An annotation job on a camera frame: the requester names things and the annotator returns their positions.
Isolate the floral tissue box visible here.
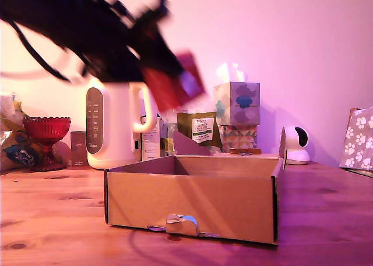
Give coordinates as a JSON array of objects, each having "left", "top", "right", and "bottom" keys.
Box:
[{"left": 213, "top": 81, "right": 261, "bottom": 126}]

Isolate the white electric kettle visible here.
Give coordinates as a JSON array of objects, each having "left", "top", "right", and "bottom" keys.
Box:
[{"left": 85, "top": 77, "right": 159, "bottom": 170}]

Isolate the triangle pattern box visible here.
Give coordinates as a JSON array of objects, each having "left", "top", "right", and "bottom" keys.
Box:
[{"left": 218, "top": 124, "right": 259, "bottom": 153}]

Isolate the yellow printed snack bag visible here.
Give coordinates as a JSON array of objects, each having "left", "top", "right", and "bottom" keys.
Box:
[{"left": 0, "top": 93, "right": 44, "bottom": 172}]

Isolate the green labelled pouch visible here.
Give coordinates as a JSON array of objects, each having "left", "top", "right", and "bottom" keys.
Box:
[{"left": 177, "top": 111, "right": 223, "bottom": 152}]

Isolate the white printed carton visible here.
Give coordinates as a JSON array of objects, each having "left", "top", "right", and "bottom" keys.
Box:
[{"left": 141, "top": 116, "right": 162, "bottom": 162}]

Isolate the clear plastic water bottle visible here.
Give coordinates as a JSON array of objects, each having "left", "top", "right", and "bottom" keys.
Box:
[{"left": 161, "top": 111, "right": 179, "bottom": 157}]

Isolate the white tissue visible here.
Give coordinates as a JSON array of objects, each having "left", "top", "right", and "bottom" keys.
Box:
[{"left": 216, "top": 62, "right": 249, "bottom": 83}]

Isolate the open cardboard box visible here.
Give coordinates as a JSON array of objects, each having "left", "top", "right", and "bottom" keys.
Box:
[{"left": 104, "top": 126, "right": 288, "bottom": 245}]

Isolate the paw print cushion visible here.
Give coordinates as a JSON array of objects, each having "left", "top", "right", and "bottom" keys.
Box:
[{"left": 339, "top": 106, "right": 373, "bottom": 178}]

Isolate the small dark brown box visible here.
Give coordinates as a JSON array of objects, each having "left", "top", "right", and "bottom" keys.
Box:
[{"left": 70, "top": 131, "right": 89, "bottom": 168}]

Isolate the small white round camera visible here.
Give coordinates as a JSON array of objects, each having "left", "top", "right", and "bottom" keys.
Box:
[{"left": 284, "top": 125, "right": 311, "bottom": 166}]

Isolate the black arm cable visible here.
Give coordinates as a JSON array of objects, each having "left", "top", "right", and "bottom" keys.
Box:
[{"left": 8, "top": 20, "right": 72, "bottom": 83}]

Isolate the red glass footed bowl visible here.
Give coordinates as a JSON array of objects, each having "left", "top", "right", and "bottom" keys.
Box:
[{"left": 22, "top": 116, "right": 72, "bottom": 172}]

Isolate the red coffee filter carton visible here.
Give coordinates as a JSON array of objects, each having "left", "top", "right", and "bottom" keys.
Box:
[{"left": 142, "top": 48, "right": 207, "bottom": 113}]

